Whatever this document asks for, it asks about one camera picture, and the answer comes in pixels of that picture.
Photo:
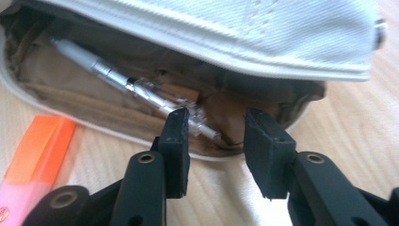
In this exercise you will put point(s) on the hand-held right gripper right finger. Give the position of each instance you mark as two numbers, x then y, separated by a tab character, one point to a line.
269	150

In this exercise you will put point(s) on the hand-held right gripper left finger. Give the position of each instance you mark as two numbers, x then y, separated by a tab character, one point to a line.
175	150

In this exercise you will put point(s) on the white pen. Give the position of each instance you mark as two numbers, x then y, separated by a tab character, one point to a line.
106	71

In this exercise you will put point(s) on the orange highlighter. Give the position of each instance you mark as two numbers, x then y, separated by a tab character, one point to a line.
37	150

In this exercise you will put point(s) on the cream fabric pencil case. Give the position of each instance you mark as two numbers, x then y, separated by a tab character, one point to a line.
251	34

